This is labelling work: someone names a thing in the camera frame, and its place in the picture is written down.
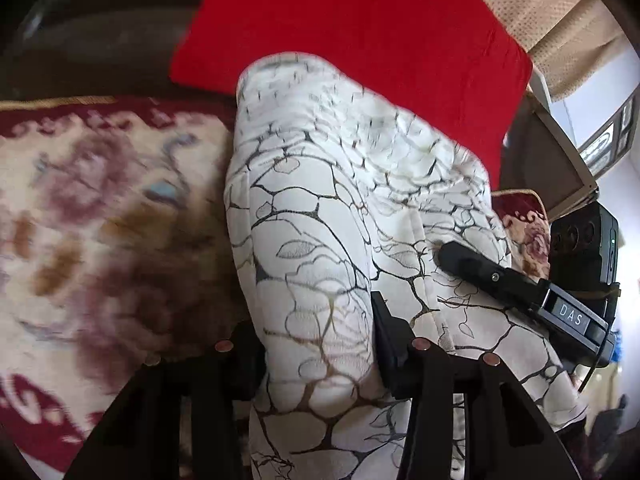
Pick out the red cushion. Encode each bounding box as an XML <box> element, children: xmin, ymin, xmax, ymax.
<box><xmin>169</xmin><ymin>0</ymin><xmax>533</xmax><ymax>181</ymax></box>

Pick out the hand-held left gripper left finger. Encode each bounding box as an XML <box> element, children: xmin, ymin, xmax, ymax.
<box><xmin>65</xmin><ymin>320</ymin><xmax>266</xmax><ymax>480</ymax></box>

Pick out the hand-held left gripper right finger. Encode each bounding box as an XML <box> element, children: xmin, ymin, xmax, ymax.
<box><xmin>370</xmin><ymin>291</ymin><xmax>586</xmax><ymax>480</ymax></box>

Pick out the white crackle-patterned garment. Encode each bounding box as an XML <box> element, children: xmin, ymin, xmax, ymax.
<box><xmin>222</xmin><ymin>51</ymin><xmax>588</xmax><ymax>480</ymax></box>

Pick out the beige mesh cloth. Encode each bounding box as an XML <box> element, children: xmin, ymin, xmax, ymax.
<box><xmin>472</xmin><ymin>0</ymin><xmax>631</xmax><ymax>103</ymax></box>

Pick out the dark leather sofa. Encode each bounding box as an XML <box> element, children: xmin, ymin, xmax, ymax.
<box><xmin>0</xmin><ymin>0</ymin><xmax>236</xmax><ymax>106</ymax></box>

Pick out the framed wall picture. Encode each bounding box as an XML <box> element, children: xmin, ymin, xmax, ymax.
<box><xmin>577</xmin><ymin>97</ymin><xmax>640</xmax><ymax>176</ymax></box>

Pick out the beige furniture panel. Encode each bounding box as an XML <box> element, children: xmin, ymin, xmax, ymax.
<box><xmin>500</xmin><ymin>67</ymin><xmax>601</xmax><ymax>216</ymax></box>

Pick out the floral plush blanket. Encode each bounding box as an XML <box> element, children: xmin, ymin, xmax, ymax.
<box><xmin>0</xmin><ymin>96</ymin><xmax>551</xmax><ymax>476</ymax></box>

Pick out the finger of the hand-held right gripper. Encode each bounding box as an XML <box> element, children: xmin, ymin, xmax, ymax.
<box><xmin>436</xmin><ymin>241</ymin><xmax>551</xmax><ymax>318</ymax></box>

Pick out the dark cloth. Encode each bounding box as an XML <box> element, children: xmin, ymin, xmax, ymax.
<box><xmin>590</xmin><ymin>395</ymin><xmax>631</xmax><ymax>461</ymax></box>

